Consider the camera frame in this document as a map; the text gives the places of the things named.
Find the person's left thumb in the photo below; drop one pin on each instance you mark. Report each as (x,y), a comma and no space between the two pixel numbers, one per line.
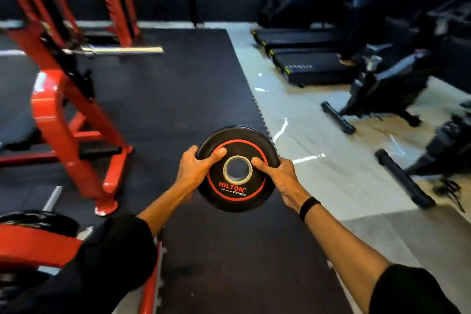
(215,155)

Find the black rubber floor mat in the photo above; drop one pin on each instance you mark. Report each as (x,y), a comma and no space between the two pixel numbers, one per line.
(191,96)

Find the person's left hand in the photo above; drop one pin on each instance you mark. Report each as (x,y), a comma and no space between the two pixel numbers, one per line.
(189,174)

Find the silver barbell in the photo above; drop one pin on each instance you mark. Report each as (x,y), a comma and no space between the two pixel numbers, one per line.
(125,50)

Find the black wristband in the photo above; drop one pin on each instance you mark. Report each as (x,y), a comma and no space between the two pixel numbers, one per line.
(308,208)

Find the red plate storage frame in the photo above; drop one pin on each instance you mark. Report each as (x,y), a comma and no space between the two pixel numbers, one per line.
(33,245)

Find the person's left forearm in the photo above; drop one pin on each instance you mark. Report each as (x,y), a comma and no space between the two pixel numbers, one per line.
(165,207)

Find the person's right hand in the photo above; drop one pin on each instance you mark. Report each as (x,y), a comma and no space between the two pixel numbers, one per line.
(287,181)

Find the person's right forearm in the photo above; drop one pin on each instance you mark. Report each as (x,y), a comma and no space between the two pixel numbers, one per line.
(342,247)

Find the black exercise bike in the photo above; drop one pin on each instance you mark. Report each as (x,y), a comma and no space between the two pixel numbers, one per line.
(390,85)
(441,152)

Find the black treadmill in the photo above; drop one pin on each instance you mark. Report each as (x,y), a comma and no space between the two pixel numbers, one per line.
(294,37)
(312,67)

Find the red squat rack frame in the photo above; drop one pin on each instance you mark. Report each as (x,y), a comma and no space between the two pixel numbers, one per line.
(59,111)

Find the person's right thumb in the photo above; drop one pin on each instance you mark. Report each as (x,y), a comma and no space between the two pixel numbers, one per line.
(264,167)

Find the black left shirt sleeve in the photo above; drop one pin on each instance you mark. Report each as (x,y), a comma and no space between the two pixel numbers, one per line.
(99,266)

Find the black shirt sleeve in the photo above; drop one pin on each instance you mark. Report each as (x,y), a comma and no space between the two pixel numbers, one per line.
(99,266)
(408,291)

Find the black right shirt sleeve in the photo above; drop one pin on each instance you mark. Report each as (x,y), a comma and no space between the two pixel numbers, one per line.
(408,291)

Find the large black weight plate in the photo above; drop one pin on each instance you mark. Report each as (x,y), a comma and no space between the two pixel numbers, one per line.
(40,222)

